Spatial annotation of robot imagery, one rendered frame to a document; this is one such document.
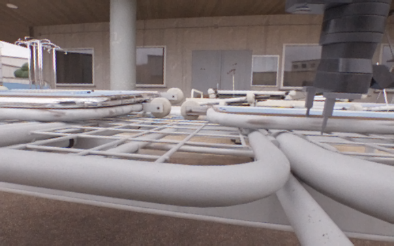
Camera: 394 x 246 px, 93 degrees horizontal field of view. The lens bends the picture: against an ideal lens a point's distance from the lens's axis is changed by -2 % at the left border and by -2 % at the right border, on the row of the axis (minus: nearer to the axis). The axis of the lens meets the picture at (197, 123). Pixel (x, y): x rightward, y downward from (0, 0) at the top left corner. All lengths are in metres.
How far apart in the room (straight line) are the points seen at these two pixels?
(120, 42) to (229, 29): 3.42
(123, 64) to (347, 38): 4.80
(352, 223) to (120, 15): 5.22
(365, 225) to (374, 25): 0.25
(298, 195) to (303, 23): 7.03
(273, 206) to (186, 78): 6.41
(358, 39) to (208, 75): 6.19
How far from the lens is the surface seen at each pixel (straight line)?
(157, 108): 0.59
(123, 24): 5.20
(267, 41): 6.77
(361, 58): 0.35
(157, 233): 0.93
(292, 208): 0.18
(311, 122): 0.35
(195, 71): 6.54
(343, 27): 0.34
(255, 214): 0.28
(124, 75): 4.94
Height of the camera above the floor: 0.54
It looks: 6 degrees down
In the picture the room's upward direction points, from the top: 2 degrees clockwise
